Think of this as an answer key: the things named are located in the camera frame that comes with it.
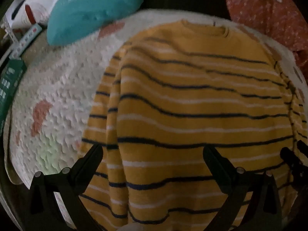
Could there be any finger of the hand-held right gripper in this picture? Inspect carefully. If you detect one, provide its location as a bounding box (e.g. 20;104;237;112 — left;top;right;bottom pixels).
280;146;308;176
297;140;308;155

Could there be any teal pillow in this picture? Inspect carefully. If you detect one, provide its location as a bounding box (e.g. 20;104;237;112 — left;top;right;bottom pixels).
46;0;145;46

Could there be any green package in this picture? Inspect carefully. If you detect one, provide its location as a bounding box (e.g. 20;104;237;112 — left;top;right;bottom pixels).
0;58;27;129

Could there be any grey perforated metal bar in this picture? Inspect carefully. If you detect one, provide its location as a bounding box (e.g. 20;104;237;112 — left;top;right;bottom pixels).
1;14;18;44

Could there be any white perforated strip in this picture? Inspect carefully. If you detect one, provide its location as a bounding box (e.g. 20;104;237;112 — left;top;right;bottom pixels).
10;23;43;60

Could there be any red floral bedsheet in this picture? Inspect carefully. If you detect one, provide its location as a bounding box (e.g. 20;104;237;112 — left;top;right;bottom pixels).
217;0;308;80

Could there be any white printed packaging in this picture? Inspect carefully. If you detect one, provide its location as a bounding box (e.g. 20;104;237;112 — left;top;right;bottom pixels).
7;0;71;28

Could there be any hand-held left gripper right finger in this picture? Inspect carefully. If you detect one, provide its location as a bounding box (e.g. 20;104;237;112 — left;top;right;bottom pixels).
203;146;283;231

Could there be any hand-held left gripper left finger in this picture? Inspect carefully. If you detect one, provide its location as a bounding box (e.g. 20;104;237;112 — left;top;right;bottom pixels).
24;144;104;231

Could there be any yellow striped sweater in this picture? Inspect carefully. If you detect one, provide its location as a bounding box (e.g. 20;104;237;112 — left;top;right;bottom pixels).
79;19;308;231

